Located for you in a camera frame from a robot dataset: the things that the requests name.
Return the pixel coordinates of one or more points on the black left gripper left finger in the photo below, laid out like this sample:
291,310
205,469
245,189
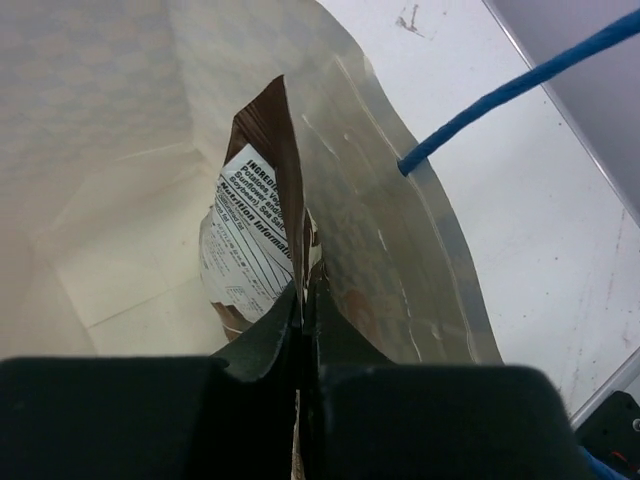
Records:
227,415

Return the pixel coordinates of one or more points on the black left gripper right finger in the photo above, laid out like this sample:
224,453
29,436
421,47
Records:
369,418

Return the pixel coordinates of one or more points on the blue checkered paper bag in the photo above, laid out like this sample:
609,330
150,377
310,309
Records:
509,245

